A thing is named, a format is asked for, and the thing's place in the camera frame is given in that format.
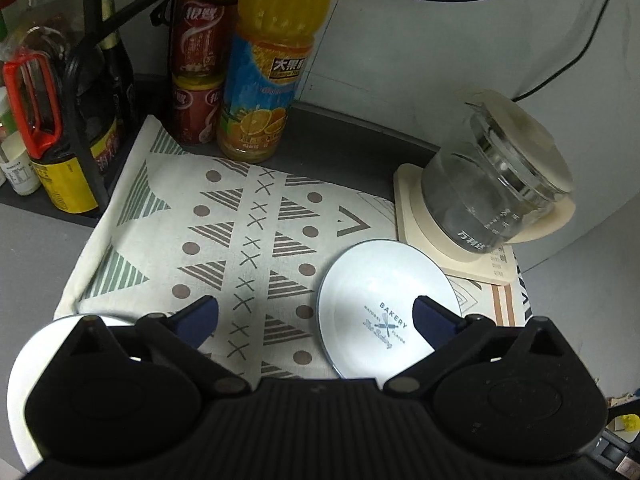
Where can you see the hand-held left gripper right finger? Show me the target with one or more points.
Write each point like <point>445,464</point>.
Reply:
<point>434,321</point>

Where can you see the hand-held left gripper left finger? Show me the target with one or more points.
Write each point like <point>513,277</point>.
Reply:
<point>200,317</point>

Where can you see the white deep plate with print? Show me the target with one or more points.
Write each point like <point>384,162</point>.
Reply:
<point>370,280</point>

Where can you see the large white rimmed plate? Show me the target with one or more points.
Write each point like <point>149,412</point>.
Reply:
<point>30,360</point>

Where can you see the cream kettle base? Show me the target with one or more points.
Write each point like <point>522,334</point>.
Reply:
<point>415,220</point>

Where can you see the patterned fringed cloth mat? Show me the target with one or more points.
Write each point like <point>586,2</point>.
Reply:
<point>240,200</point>

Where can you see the glass electric kettle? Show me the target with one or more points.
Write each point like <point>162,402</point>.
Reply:
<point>480,195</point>

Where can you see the black metal shelf rack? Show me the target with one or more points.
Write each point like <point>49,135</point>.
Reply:
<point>92,175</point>

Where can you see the red drink can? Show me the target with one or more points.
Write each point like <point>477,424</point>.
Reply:
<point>197,35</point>
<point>195,110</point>

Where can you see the white capped small jar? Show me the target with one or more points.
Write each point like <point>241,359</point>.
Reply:
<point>20,170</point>

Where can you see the orange juice bottle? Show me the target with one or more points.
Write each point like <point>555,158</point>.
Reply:
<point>265,85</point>

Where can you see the dark bottle gold foil neck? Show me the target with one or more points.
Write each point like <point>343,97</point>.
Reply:
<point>120,85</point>

